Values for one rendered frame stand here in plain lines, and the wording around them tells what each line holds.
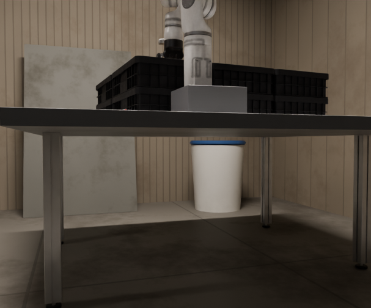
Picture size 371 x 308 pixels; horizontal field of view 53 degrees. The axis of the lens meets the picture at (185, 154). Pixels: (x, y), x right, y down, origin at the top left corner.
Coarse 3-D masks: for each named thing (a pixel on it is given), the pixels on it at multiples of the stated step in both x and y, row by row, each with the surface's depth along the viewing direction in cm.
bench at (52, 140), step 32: (32, 128) 94; (64, 128) 94; (96, 128) 94; (128, 128) 94; (160, 128) 95; (192, 128) 95; (224, 128) 95; (256, 128) 96; (288, 128) 99; (320, 128) 102; (352, 128) 105
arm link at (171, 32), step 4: (164, 28) 145; (168, 28) 143; (172, 28) 142; (176, 28) 142; (180, 28) 144; (164, 32) 144; (168, 32) 143; (172, 32) 142; (176, 32) 142; (180, 32) 143; (164, 36) 144; (168, 36) 143; (172, 36) 142; (176, 36) 142; (180, 36) 143; (160, 40) 149; (160, 44) 151
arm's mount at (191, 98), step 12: (192, 84) 110; (180, 96) 115; (192, 96) 108; (204, 96) 110; (216, 96) 111; (228, 96) 112; (240, 96) 113; (180, 108) 116; (192, 108) 109; (204, 108) 110; (216, 108) 111; (228, 108) 112; (240, 108) 113
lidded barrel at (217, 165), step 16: (192, 144) 337; (208, 144) 322; (224, 144) 320; (240, 144) 328; (192, 160) 342; (208, 160) 323; (224, 160) 321; (240, 160) 331; (208, 176) 324; (224, 176) 323; (240, 176) 333; (208, 192) 326; (224, 192) 324; (240, 192) 337; (208, 208) 327; (224, 208) 326
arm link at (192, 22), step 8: (184, 0) 118; (192, 0) 116; (200, 0) 115; (208, 0) 118; (184, 8) 119; (192, 8) 117; (200, 8) 115; (208, 8) 119; (184, 16) 119; (192, 16) 117; (200, 16) 116; (184, 24) 119; (192, 24) 117; (200, 24) 116; (184, 32) 120; (192, 32) 117; (200, 32) 117; (208, 32) 118
